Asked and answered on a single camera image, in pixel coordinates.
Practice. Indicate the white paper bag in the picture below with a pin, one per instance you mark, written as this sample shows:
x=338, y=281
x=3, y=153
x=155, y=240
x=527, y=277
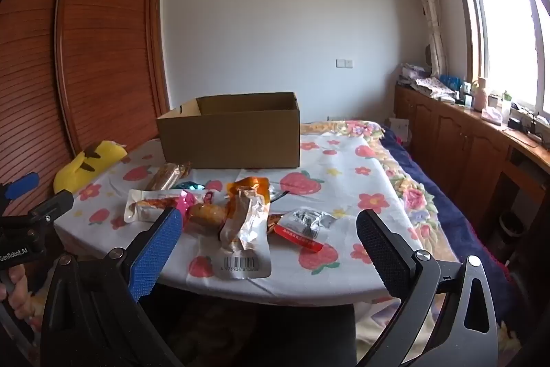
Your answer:
x=399, y=129

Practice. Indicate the blue small boxes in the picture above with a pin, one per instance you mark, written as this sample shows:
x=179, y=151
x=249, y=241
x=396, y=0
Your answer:
x=451, y=82

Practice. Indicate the dark blue blanket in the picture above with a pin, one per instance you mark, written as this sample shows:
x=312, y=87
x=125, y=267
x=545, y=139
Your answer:
x=447, y=203

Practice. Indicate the wooden low cabinet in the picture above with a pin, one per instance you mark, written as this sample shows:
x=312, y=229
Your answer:
x=464, y=152

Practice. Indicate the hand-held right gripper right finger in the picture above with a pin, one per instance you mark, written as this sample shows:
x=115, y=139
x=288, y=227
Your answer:
x=382, y=259

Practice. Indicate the patterned beige curtain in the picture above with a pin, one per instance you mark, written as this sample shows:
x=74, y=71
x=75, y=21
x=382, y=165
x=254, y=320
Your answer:
x=429, y=6

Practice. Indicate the brown cardboard box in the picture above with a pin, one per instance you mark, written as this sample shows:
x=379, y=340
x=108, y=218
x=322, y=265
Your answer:
x=227, y=139

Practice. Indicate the white wall switch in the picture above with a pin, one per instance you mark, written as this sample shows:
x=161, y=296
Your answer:
x=344, y=63

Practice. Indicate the green capped bottle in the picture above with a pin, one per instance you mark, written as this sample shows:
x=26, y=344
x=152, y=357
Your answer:
x=507, y=104

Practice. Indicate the dark trash bin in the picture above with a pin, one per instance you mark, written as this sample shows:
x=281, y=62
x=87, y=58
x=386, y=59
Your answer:
x=511, y=229

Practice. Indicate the white sausage snack packet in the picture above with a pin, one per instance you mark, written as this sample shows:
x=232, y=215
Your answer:
x=144, y=208

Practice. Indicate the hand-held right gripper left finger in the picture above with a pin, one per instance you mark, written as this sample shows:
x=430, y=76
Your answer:
x=158, y=257

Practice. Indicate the yellow plush toy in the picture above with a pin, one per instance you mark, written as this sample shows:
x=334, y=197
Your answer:
x=86, y=169

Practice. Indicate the floral bed blanket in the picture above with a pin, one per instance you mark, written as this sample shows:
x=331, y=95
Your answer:
x=417, y=195

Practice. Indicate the red snack packet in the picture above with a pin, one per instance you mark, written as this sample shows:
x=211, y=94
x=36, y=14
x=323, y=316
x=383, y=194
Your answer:
x=296, y=238

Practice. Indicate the orange snack packet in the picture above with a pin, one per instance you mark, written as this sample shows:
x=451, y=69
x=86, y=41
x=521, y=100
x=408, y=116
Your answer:
x=253, y=184

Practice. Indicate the pink patterned box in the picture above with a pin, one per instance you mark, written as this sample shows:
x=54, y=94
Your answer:
x=412, y=72

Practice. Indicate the crumpled silver snack packet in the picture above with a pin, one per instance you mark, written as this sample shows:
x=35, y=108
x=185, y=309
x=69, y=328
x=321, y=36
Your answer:
x=309, y=218

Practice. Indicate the wooden framed window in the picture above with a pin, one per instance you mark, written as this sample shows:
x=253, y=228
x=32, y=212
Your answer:
x=502, y=27

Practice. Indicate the brown pastry snack packet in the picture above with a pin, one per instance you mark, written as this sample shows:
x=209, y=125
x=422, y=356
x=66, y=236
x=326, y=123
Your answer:
x=208, y=215

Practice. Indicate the black electronic device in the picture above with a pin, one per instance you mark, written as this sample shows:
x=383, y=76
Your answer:
x=526, y=122

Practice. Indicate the pink snack packet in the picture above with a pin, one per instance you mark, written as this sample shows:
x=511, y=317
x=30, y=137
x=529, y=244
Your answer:
x=187, y=201

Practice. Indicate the clear grain bar packet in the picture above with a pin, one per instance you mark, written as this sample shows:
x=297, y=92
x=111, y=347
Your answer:
x=165, y=176

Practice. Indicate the patterned folded cloth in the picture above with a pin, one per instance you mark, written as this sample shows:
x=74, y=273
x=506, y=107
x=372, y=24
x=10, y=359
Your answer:
x=434, y=87

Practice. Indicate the person's left hand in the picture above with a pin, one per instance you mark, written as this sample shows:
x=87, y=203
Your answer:
x=15, y=280

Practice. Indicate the blue silver foil snack packet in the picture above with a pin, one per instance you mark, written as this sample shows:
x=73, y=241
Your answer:
x=191, y=186

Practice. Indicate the silver vacuum snack packet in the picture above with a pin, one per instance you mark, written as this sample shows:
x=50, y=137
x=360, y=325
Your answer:
x=242, y=223

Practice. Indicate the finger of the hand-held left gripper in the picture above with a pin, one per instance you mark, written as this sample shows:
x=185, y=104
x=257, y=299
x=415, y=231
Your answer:
x=23, y=183
x=56, y=202

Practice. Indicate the wooden slatted wardrobe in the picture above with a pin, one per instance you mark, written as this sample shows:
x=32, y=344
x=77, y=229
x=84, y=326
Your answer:
x=99, y=49

